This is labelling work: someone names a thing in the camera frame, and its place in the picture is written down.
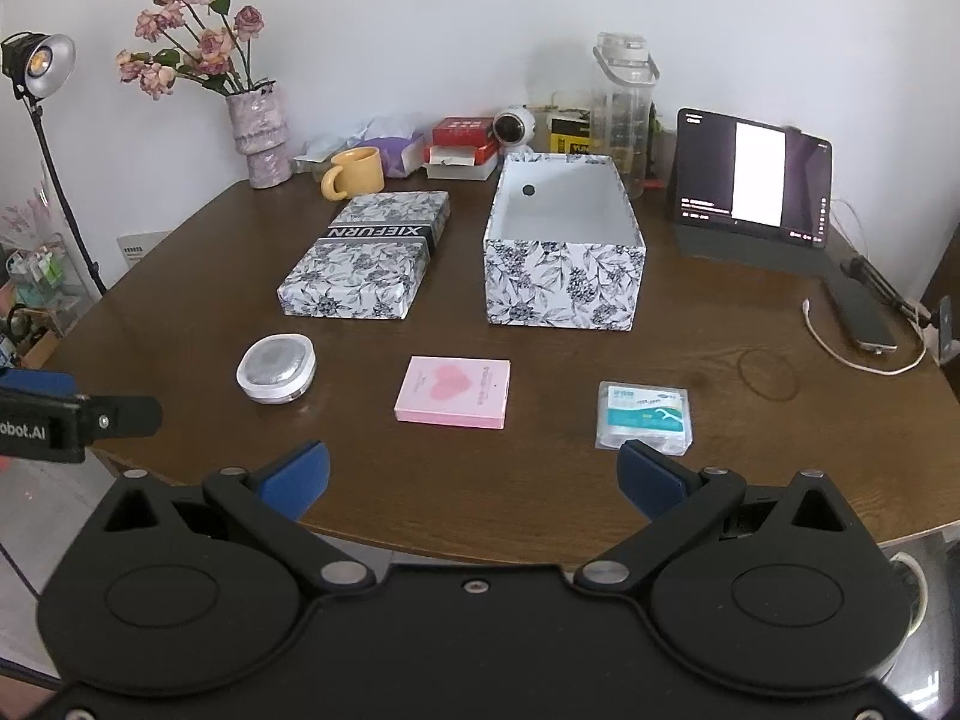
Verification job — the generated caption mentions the purple tissue pack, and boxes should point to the purple tissue pack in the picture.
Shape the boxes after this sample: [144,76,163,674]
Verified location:
[352,114,428,177]

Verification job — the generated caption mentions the purple tissue box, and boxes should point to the purple tissue box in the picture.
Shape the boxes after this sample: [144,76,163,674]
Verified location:
[292,133,361,175]

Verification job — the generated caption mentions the yellow mug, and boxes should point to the yellow mug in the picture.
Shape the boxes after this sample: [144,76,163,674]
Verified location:
[321,146,386,202]

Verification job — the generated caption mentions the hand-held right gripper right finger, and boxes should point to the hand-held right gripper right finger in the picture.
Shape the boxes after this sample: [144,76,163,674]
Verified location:
[574,441,856,593]

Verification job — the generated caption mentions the small printed box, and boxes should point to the small printed box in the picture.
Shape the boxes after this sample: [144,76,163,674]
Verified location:
[550,111,595,155]

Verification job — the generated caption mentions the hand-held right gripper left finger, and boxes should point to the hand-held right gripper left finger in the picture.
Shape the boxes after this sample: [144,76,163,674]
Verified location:
[101,441,376,593]

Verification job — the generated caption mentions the clear water jug with handle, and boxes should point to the clear water jug with handle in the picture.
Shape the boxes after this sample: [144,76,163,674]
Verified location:
[591,31,661,200]

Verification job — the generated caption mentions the white paper label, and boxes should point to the white paper label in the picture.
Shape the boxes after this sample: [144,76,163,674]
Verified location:
[116,229,172,265]

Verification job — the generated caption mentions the white and red open box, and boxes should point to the white and red open box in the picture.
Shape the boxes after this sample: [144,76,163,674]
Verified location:
[422,141,500,182]

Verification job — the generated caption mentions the floral printed box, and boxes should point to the floral printed box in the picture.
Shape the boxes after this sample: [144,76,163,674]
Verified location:
[482,152,647,332]

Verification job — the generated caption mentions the clear floss pick pack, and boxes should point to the clear floss pick pack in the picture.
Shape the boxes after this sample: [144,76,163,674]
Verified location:
[596,381,692,457]

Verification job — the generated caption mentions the pink box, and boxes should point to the pink box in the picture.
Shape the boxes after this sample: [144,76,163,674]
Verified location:
[394,355,513,432]

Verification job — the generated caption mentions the pink textured vase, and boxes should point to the pink textured vase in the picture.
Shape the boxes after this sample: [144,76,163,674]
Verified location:
[226,82,293,190]

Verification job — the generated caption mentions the black smartphone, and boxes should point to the black smartphone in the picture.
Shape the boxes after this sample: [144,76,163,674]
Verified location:
[825,274,899,353]

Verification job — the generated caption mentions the studio light on stand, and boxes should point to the studio light on stand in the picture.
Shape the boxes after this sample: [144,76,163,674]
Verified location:
[0,31,110,297]

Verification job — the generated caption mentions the cluttered storage shelf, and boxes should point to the cluttered storage shelf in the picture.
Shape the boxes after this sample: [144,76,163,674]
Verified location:
[0,187,80,368]

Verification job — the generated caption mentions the black white floral patterned box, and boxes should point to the black white floral patterned box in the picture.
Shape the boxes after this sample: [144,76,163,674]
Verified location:
[277,191,451,322]

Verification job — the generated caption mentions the white round compact case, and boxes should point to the white round compact case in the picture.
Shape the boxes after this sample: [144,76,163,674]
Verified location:
[236,334,317,406]

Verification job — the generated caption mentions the dried pink roses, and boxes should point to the dried pink roses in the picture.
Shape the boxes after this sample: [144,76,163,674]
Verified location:
[116,0,267,100]

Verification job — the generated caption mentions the dark tablet cover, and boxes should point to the dark tablet cover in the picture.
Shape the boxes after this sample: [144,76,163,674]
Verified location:
[675,225,848,275]

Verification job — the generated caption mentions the brown wooden desktop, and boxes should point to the brown wooden desktop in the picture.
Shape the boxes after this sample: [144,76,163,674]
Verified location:
[45,165,950,567]

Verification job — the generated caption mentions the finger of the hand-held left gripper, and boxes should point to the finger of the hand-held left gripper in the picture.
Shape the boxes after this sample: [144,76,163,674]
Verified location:
[0,369,78,397]
[81,395,163,439]

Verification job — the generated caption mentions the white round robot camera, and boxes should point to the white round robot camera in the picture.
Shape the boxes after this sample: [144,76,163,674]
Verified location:
[493,105,537,147]

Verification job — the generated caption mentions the black tablet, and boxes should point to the black tablet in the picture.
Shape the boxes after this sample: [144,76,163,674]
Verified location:
[671,107,833,250]

